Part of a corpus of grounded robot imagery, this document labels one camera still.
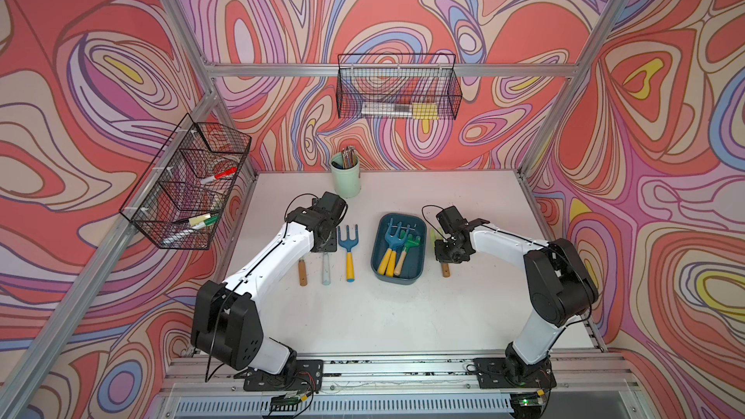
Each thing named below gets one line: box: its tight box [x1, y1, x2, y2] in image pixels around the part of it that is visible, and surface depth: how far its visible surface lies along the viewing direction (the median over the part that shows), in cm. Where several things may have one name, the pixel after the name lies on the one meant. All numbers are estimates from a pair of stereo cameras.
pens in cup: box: [330, 145, 358, 170], surface depth 106 cm
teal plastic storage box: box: [370, 212, 428, 286], surface depth 95 cm
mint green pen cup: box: [329, 152, 361, 199], surface depth 107 cm
